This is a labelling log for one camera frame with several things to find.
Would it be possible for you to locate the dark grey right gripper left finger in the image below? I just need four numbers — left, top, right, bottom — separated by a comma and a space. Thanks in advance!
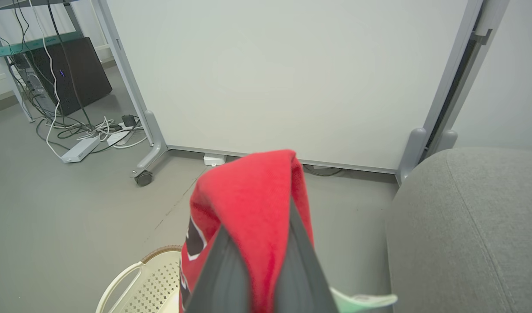
184, 225, 252, 313

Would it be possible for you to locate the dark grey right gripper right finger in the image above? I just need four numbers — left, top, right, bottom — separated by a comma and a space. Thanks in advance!
274, 196, 340, 313

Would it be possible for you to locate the red garment with black print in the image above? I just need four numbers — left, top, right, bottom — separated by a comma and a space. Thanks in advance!
179, 149, 315, 313

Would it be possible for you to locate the cream perforated laundry basket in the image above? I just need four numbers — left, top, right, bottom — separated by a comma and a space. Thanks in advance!
95, 246, 182, 313

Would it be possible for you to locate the pale green garment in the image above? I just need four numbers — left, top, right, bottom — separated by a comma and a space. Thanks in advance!
330, 287, 398, 313

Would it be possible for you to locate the small white plug adapter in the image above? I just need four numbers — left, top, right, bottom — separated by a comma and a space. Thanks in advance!
203, 153, 227, 167

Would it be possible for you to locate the grey fabric sofa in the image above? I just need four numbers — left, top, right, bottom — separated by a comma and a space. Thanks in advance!
385, 147, 532, 313

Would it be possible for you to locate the short white power strip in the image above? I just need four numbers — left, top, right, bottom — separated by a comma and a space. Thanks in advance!
107, 130, 132, 147

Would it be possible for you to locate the long white power strip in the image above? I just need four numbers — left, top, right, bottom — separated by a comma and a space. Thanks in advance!
60, 136, 101, 163

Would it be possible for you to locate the white rolling partition panel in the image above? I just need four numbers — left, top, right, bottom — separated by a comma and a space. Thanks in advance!
90, 0, 484, 187

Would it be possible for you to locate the black computer tower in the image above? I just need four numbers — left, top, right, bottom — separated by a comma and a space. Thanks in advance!
11, 37, 113, 117

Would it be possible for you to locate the dark cable under partition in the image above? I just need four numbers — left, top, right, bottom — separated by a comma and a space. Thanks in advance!
301, 163, 345, 178

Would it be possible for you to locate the white floor cable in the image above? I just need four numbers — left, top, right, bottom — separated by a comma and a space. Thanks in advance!
110, 136, 148, 150

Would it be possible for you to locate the black floor cable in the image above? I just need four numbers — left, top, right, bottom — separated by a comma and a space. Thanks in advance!
35, 117, 142, 154

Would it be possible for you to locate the white hanging cable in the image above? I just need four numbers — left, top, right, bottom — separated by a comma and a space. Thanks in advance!
28, 0, 64, 159

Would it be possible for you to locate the white partition panel with bracket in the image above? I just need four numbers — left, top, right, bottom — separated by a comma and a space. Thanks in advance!
427, 0, 532, 153

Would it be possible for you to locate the black hanging cable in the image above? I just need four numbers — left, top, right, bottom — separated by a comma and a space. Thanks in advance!
46, 0, 94, 129

